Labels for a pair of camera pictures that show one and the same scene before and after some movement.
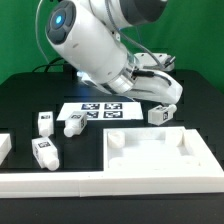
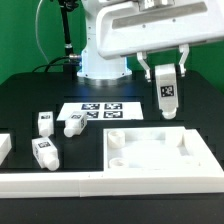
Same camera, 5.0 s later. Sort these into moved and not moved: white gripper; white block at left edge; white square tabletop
Moved: white gripper
Not moved: white block at left edge; white square tabletop
